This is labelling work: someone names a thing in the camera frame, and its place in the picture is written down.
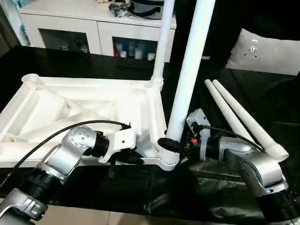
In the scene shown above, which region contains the white plastic table leg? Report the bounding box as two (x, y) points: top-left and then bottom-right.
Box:
(159, 0), (217, 165)
(150, 0), (175, 89)
(212, 79), (290, 162)
(204, 79), (258, 144)

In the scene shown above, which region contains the white post with teal marks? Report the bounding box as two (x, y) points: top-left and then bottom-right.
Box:
(9, 0), (31, 46)

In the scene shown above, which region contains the dark tangled strap bundle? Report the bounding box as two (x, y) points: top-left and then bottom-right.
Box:
(108, 0), (132, 17)

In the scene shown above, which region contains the grey cushion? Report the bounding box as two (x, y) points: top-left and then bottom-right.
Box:
(225, 28), (300, 76)

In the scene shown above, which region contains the silver and black helmet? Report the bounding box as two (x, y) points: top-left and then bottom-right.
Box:
(130, 0), (164, 19)

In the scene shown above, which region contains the black table mat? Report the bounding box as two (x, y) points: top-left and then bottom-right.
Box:
(0, 45), (300, 218)

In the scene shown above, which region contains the white cabinet with glass doors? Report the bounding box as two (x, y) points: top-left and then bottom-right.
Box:
(19, 0), (177, 63)

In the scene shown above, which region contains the black couch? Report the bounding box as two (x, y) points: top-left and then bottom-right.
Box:
(170, 0), (300, 71)

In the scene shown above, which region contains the white plastic table top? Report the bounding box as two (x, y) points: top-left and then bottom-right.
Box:
(0, 74), (181, 172)

